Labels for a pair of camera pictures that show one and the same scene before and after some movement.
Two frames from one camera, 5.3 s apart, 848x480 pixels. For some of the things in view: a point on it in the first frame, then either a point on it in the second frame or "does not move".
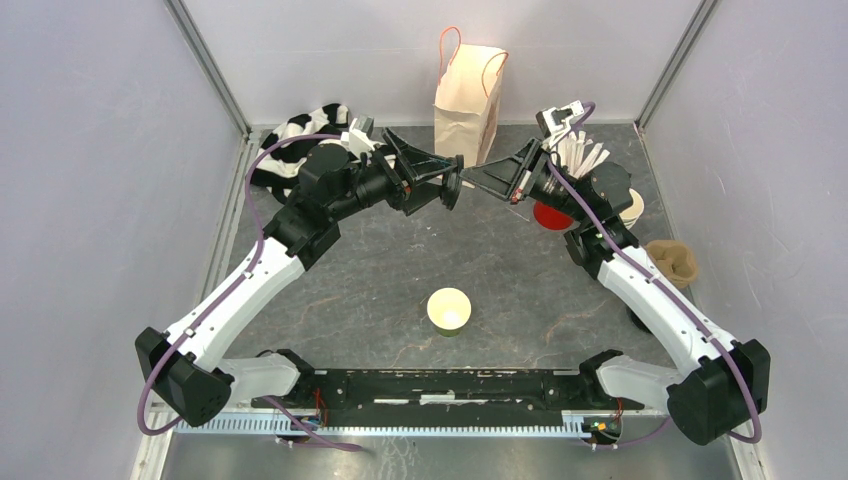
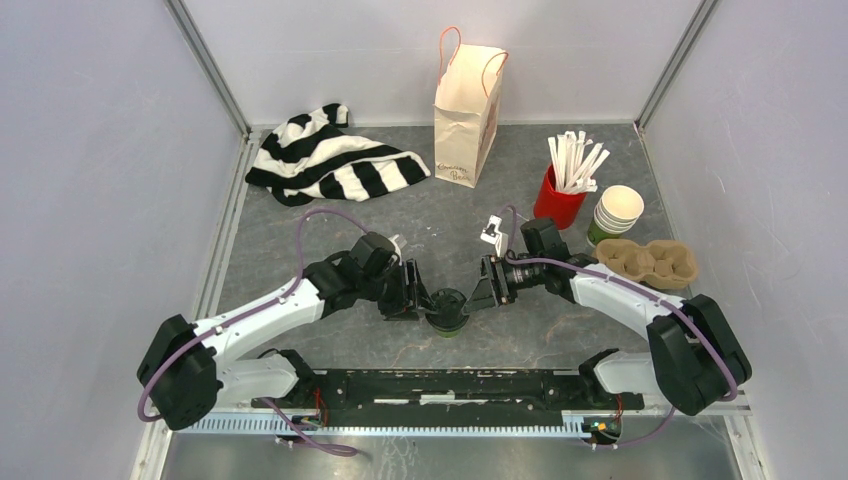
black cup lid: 451,180 → 449,303
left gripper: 411,163 → 404,306
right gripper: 513,176 → 493,291
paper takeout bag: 467,98 does not move
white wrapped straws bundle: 577,154 does not move
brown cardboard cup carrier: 675,261 does not move
